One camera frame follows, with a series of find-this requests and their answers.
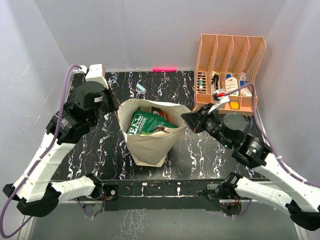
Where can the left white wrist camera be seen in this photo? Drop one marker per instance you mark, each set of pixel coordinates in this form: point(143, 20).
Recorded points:
point(94, 73)

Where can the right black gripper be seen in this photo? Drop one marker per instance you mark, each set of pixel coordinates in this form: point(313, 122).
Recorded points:
point(193, 118)

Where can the light blue stapler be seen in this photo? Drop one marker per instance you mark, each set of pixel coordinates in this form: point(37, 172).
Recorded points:
point(140, 89)

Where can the brown paper bag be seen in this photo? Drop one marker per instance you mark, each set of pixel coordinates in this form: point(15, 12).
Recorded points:
point(151, 150)

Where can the green chips bag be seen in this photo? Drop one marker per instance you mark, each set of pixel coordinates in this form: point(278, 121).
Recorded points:
point(146, 123)

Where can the yellow sticky notes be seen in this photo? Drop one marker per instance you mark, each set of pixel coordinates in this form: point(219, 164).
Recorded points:
point(233, 105)

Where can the pink tape strip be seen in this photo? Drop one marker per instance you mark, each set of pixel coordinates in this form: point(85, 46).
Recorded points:
point(164, 69)

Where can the white labelled bottle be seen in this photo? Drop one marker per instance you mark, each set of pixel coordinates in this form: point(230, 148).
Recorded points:
point(231, 84)

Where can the red brown snack box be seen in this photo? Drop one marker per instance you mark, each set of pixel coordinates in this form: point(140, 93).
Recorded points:
point(160, 112)

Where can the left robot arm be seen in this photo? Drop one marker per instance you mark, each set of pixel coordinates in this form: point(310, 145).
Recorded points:
point(35, 193)

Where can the orange desk organizer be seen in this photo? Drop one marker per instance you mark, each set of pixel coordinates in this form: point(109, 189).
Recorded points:
point(221, 57)

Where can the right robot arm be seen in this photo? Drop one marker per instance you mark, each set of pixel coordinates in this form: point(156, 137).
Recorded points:
point(292, 196)

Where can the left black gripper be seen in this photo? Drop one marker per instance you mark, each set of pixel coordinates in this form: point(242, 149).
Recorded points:
point(112, 97)

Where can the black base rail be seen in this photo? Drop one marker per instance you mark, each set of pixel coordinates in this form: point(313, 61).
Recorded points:
point(173, 194)

